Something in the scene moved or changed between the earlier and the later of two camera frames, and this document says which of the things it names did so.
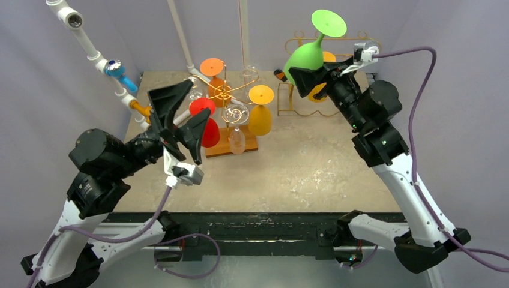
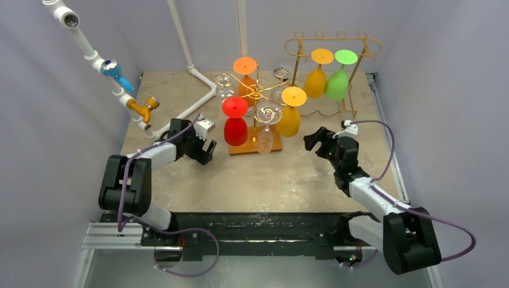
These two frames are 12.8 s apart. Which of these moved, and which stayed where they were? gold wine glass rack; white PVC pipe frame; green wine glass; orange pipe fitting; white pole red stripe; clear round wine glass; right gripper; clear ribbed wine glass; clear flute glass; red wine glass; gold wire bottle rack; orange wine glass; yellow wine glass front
Moved: right gripper; green wine glass; yellow wine glass front; clear round wine glass; red wine glass; clear flute glass; clear ribbed wine glass; gold wine glass rack; gold wire bottle rack; orange wine glass
Stayed: white pole red stripe; white PVC pipe frame; orange pipe fitting
